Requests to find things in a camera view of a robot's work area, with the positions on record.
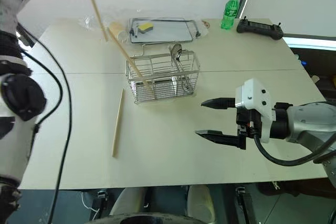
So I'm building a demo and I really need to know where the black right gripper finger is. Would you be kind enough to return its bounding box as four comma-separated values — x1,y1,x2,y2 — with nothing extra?
194,129,247,151
201,97,236,110

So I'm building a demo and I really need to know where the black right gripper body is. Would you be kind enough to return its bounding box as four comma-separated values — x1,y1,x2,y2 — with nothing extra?
235,108,264,138

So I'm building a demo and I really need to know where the wooden chopstick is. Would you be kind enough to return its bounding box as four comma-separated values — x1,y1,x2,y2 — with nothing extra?
82,0,109,42
108,27,153,93
111,88,124,158

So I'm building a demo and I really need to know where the metal spoon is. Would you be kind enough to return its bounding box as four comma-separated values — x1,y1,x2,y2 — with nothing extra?
168,43,192,91

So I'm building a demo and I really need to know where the white rounded shape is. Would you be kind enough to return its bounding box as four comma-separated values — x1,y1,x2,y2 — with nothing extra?
109,186,148,217
186,184,214,223

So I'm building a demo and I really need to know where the clear bag with brown item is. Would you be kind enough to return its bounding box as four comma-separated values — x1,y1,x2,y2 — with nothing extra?
199,19,212,36

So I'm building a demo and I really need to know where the black remote controller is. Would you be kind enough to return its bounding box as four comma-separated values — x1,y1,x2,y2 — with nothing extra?
236,16,285,40

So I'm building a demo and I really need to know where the black-framed metal tray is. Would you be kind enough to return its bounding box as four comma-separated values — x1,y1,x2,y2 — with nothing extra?
128,17,202,45

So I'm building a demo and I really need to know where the green plastic bottle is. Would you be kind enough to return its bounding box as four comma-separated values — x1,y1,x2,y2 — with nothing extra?
220,0,242,30

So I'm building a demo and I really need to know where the yellow sponge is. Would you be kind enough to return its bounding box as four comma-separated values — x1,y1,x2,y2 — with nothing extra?
138,22,155,35

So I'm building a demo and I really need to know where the dark rounded shape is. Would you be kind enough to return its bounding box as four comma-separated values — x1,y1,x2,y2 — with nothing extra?
90,211,209,224

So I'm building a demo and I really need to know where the clear plastic cup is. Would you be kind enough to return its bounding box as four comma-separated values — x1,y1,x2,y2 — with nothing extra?
108,22,130,42

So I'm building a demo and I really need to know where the clear plastic bag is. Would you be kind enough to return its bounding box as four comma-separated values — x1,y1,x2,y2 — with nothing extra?
78,15,112,31

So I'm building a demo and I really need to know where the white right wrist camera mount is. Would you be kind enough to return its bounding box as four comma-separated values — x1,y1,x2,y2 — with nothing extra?
234,78,277,144

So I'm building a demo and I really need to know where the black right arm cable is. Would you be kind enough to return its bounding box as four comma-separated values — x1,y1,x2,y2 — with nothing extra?
252,129,336,167

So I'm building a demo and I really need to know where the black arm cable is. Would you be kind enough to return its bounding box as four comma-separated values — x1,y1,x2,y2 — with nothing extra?
15,23,73,224
252,129,336,167

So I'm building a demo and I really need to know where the silver wire basket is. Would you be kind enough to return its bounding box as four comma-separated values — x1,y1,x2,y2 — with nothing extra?
125,42,202,105

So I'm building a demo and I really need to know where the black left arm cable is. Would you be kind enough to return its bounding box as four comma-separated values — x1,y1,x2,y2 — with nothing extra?
15,23,73,224

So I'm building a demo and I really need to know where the white floor cable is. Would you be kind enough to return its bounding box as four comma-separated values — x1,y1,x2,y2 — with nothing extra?
80,191,102,215

